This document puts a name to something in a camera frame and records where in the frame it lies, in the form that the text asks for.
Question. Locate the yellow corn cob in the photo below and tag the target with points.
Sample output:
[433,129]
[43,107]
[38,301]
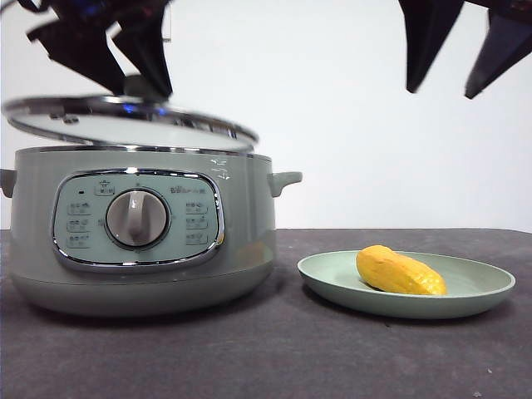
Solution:
[399,272]

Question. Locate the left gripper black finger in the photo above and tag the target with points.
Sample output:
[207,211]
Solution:
[147,50]
[79,45]

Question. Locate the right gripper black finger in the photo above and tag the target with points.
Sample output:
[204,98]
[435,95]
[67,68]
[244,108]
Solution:
[432,33]
[507,45]

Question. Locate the pale green round plate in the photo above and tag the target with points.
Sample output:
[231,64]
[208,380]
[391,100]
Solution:
[332,274]

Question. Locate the glass lid with green knob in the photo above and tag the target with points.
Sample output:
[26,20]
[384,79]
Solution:
[137,129]

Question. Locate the pale green electric steamer pot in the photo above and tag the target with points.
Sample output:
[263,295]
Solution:
[249,216]

